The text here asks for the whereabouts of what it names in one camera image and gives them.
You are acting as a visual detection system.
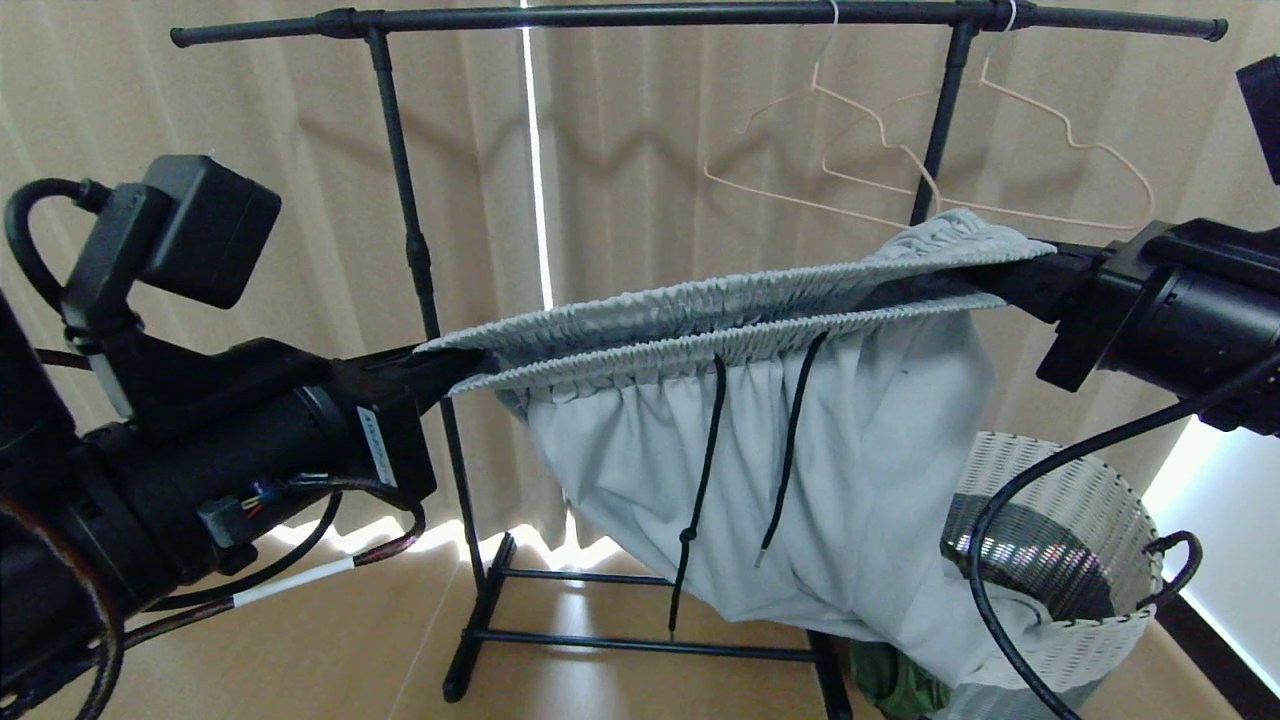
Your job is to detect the braided cable with white tape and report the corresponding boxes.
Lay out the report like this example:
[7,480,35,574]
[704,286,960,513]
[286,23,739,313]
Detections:
[120,475,429,651]

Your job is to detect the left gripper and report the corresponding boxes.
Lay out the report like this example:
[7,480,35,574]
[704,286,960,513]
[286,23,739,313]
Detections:
[95,340,439,588]

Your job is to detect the beige curtain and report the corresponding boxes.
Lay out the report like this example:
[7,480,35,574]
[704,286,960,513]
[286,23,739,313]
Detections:
[0,0,1280,563]

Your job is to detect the green garment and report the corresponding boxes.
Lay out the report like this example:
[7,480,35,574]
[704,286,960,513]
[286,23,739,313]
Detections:
[848,638,953,720]

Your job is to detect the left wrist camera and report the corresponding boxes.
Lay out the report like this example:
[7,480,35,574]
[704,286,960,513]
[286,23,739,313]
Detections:
[58,153,283,421]

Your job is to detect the pale grey shorts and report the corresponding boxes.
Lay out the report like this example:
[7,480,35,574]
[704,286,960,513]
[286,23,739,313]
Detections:
[415,207,1061,693]

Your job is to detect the pink clothes hanger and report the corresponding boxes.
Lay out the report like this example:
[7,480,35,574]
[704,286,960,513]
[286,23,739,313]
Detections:
[820,10,1158,233]
[703,0,946,231]

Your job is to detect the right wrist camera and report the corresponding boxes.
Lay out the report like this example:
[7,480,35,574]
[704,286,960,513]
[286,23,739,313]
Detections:
[1237,55,1280,187]

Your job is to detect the black clothes rack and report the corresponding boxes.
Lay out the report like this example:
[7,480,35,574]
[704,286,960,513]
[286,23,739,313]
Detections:
[170,0,1229,720]

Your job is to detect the white laundry basket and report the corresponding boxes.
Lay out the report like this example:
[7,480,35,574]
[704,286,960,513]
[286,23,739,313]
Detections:
[940,430,1203,720]

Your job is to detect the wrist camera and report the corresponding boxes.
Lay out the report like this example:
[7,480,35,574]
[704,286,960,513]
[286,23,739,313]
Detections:
[58,153,283,421]
[1237,55,1280,187]

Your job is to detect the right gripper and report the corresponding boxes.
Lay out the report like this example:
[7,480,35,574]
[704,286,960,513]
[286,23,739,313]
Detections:
[1035,220,1280,438]

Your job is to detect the black cable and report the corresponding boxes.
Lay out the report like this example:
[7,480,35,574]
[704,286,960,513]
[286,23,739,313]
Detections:
[145,490,343,613]
[967,352,1280,720]
[4,177,111,313]

